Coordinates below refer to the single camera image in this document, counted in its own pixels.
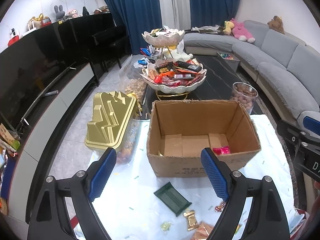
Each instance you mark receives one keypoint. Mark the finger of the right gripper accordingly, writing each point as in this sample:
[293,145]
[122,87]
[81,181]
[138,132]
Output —
[294,136]
[312,125]

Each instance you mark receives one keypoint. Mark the brown cardboard box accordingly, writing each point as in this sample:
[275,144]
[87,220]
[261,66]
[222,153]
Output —
[180,129]

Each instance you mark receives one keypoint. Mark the small green wrapped candy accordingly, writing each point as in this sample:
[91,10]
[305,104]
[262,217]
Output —
[165,226]

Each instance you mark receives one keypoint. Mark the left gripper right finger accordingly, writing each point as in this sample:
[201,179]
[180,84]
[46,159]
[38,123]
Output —
[231,187]

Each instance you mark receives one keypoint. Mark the grey bunny plush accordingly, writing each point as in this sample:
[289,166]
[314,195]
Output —
[59,13]

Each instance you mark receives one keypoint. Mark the pink plush toy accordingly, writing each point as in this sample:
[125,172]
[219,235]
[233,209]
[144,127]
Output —
[241,33]

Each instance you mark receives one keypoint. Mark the black television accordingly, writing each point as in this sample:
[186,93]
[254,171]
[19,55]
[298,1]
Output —
[32,63]

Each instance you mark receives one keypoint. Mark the blue curtain left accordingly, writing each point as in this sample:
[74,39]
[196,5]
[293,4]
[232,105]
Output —
[137,16]

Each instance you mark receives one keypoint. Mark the orange triangular snack bag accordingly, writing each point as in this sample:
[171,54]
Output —
[202,232]

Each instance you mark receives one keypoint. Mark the dark green snack packet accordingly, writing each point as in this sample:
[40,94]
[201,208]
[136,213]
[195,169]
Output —
[172,199]

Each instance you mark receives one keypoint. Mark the clear jar of nuts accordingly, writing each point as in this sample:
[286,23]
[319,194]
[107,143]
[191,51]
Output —
[244,94]

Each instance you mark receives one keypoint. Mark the pink snack packet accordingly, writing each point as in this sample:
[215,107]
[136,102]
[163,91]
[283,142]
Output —
[221,150]

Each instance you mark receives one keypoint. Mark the two tier snack stand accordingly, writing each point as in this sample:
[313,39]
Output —
[169,71]

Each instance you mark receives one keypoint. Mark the blue curtain right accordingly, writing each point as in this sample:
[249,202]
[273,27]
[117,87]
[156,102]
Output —
[212,12]

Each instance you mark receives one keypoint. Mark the gold small snack packet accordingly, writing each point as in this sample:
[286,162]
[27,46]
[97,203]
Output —
[192,223]

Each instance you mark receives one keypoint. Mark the gold lid candy jar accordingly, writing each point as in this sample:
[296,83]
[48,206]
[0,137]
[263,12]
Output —
[114,124]

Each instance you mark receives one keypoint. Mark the grey curved sofa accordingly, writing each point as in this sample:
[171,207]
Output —
[284,67]

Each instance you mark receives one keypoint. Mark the red twisted wrapper candy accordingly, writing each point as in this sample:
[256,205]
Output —
[220,207]

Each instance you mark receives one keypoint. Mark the blue curtain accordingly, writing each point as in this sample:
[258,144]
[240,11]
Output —
[137,16]
[212,12]

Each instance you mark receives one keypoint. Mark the yellow plush toy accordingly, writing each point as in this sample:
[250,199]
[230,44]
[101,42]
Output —
[228,26]

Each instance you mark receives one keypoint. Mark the brown teddy bear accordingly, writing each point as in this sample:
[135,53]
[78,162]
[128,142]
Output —
[276,24]

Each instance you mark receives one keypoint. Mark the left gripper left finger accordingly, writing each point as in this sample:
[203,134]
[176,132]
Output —
[87,185]

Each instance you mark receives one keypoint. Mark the plastic bag of peanuts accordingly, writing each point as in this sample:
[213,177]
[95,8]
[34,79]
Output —
[132,82]

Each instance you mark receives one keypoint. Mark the grey bin with toys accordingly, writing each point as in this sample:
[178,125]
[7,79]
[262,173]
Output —
[229,59]

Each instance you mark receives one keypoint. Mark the black piano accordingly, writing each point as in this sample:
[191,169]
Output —
[96,40]

